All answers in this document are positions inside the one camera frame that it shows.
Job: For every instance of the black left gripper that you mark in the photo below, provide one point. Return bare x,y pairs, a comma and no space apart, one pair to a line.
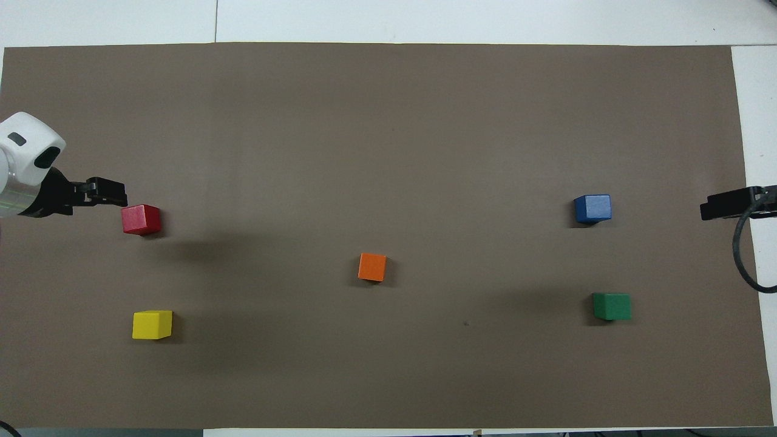
54,197

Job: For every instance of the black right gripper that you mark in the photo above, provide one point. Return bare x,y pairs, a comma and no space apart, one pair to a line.
770,193

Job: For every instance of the red wooden block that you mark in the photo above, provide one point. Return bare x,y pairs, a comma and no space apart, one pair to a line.
141,220

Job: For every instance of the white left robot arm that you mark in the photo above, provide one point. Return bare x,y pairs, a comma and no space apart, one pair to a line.
27,142

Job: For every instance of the blue wooden block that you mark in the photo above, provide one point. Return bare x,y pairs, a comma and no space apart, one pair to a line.
592,208

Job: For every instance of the yellow wooden block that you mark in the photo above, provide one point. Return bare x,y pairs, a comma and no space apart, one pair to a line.
152,325

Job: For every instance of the green wooden block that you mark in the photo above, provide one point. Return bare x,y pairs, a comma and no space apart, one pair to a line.
612,306

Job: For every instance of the orange wooden block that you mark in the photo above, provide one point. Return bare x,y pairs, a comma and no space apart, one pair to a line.
372,267

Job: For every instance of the brown table mat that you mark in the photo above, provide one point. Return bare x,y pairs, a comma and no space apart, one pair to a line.
388,121

